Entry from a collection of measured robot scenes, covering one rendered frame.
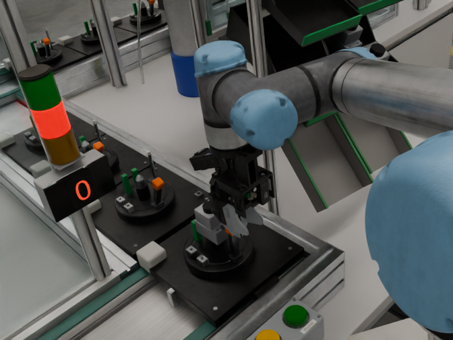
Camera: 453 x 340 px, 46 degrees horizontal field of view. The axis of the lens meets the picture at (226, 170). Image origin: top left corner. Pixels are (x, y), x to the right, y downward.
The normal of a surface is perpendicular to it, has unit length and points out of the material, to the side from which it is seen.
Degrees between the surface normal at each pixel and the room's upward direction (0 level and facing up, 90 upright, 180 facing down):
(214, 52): 0
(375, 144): 45
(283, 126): 90
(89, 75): 90
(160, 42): 90
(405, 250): 83
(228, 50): 1
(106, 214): 0
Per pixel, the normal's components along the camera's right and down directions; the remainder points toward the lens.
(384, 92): -0.92, -0.07
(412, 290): -0.92, 0.24
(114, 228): -0.13, -0.81
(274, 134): 0.41, 0.47
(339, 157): 0.29, -0.28
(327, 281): 0.67, 0.35
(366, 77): -0.80, -0.39
